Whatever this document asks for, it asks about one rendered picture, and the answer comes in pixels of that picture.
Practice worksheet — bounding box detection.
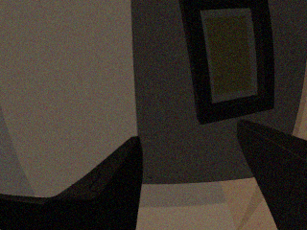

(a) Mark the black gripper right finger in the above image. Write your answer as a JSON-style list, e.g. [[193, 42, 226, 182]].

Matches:
[[237, 119, 307, 230]]

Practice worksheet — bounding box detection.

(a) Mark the black picture frame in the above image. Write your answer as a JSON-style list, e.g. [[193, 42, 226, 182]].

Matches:
[[178, 0, 275, 124]]

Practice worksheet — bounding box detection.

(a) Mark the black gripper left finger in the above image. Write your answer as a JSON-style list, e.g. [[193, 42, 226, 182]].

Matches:
[[0, 135, 143, 230]]

